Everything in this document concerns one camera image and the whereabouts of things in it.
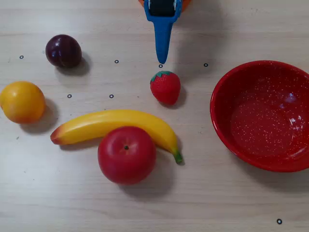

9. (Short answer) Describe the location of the yellow orange peach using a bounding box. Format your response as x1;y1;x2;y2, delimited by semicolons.
0;81;46;125

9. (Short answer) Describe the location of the dark purple plum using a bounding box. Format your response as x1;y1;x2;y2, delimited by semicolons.
45;34;83;69

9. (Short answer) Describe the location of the red plastic apple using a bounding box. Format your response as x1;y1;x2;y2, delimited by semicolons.
97;125;157;186

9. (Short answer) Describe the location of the red plastic strawberry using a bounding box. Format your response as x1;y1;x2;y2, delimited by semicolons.
150;70;182;105

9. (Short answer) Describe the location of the red speckled bowl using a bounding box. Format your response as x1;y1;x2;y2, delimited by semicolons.
210;60;309;173

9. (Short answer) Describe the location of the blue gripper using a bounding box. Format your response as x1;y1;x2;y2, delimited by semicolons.
143;0;183;65

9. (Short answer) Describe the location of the yellow plastic banana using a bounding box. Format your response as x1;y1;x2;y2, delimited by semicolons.
50;109;183;165

